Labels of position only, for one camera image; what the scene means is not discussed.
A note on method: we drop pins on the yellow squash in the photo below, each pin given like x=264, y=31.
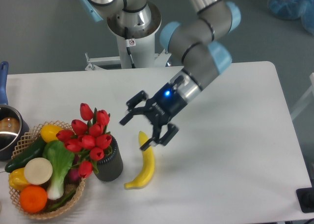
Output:
x=49, y=132

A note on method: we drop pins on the woven wicker basket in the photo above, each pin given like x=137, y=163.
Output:
x=25, y=141

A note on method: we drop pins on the green bok choy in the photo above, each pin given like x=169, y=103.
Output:
x=61, y=160

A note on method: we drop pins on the white round radish slice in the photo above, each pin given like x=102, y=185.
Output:
x=38, y=171

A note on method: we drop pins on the yellow bell pepper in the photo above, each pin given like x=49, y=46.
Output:
x=17, y=179

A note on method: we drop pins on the red tulip bouquet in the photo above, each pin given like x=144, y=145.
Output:
x=88, y=139

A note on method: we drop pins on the blue plastic bag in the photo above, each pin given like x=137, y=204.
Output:
x=294, y=10

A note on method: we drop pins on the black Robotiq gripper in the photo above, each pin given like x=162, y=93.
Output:
x=165, y=104

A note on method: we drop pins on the green chili pepper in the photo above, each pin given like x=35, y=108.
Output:
x=62, y=202

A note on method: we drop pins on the purple sweet potato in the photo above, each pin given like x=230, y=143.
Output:
x=73, y=173

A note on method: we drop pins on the dark grey ribbed vase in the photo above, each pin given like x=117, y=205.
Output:
x=110, y=166

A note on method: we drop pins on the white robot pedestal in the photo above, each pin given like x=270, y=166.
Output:
x=135, y=35

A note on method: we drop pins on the green cucumber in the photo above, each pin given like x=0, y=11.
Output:
x=35, y=150

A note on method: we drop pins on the orange fruit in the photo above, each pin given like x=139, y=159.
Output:
x=33, y=199

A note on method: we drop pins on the white frame at right edge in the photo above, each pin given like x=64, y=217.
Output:
x=303, y=101

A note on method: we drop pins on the black device at table edge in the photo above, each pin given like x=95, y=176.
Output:
x=306, y=199

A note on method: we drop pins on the dark pot with blue handle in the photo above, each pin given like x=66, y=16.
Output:
x=12, y=125

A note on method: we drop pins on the yellow banana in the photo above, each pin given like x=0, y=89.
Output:
x=145, y=175

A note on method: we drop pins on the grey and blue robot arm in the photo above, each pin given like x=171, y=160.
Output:
x=195, y=45

